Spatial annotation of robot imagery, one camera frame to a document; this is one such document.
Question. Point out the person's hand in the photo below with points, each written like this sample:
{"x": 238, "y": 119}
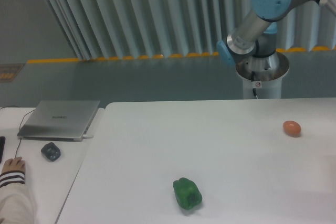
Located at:
{"x": 16, "y": 164}

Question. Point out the brown egg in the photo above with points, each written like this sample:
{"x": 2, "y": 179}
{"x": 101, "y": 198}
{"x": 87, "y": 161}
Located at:
{"x": 291, "y": 128}

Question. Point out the white striped sleeve forearm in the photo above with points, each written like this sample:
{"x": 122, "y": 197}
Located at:
{"x": 16, "y": 202}

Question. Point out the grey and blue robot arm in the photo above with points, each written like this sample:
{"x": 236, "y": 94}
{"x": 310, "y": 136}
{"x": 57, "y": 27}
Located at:
{"x": 253, "y": 37}

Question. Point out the green bell pepper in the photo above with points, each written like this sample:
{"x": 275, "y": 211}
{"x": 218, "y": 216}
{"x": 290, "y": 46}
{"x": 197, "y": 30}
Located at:
{"x": 187, "y": 193}

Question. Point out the black phone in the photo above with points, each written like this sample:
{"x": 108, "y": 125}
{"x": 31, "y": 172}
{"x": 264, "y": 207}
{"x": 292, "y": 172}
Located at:
{"x": 2, "y": 145}

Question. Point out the dark grey small tray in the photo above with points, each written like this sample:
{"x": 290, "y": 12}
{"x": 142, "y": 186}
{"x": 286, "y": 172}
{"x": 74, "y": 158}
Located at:
{"x": 51, "y": 151}

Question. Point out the silver closed laptop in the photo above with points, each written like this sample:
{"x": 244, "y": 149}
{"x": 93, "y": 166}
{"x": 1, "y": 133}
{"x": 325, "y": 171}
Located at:
{"x": 62, "y": 120}

